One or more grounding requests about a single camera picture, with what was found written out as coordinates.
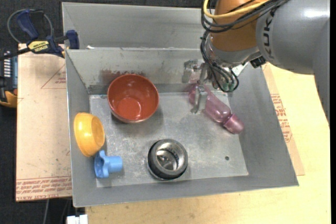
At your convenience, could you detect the grey metal bin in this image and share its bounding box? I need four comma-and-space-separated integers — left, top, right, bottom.
61, 2, 300, 208

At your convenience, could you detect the red-brown bowl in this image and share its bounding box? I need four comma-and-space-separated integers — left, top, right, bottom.
107, 73, 160, 124

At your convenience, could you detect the steel cup with black band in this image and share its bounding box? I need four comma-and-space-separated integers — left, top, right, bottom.
146, 138, 189, 181

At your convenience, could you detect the blue plastic fitting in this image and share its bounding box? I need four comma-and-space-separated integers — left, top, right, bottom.
93, 150, 123, 179

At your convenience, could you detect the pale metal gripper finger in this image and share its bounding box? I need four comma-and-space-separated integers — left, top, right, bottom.
182, 59, 198, 84
191, 84, 208, 115

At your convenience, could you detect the yellow bowl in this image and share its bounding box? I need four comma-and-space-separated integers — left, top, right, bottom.
73, 112, 106, 157

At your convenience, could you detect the brown cardboard board red print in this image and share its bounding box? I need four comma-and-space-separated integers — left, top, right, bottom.
15, 43, 306, 202

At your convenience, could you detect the pink clear plastic bottle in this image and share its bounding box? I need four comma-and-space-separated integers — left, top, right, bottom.
186, 83, 245, 135

